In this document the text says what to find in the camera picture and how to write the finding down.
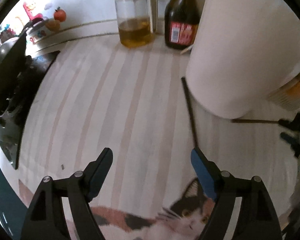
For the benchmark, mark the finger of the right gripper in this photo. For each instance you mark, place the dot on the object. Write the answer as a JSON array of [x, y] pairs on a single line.
[[293, 142], [293, 125]]

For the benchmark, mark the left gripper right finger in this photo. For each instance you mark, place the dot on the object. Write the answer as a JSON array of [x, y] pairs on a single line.
[[257, 217]]

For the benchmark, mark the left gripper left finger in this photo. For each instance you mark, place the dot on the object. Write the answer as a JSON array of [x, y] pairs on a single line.
[[45, 217]]

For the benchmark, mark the black chopstick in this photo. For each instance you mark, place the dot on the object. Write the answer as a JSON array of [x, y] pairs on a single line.
[[190, 112], [253, 121]]

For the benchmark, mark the cat print table mat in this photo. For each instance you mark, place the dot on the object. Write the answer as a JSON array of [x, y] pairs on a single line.
[[186, 218]]

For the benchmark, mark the white utensil holder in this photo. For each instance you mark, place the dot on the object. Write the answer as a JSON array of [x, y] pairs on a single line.
[[244, 50]]

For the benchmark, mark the gas stove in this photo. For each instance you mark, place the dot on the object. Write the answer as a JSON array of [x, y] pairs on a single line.
[[17, 101]]

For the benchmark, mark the dark soy sauce bottle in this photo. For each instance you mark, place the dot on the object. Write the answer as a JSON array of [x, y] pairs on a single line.
[[181, 22]]

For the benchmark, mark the steel pot with lid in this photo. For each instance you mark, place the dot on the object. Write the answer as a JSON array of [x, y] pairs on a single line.
[[14, 48]]

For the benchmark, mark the glass oil dispenser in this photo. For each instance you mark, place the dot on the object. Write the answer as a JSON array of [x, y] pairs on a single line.
[[137, 21]]

